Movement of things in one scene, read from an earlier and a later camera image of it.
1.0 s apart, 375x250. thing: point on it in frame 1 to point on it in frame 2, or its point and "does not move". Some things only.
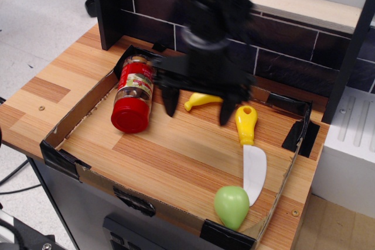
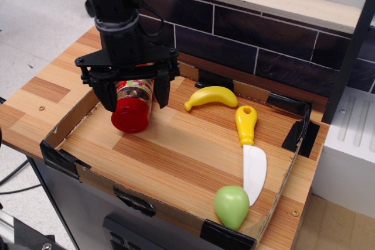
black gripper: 206,67 to 124,54
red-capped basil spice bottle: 130,112 does not move
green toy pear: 232,203 does not move
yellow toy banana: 198,98 does not move
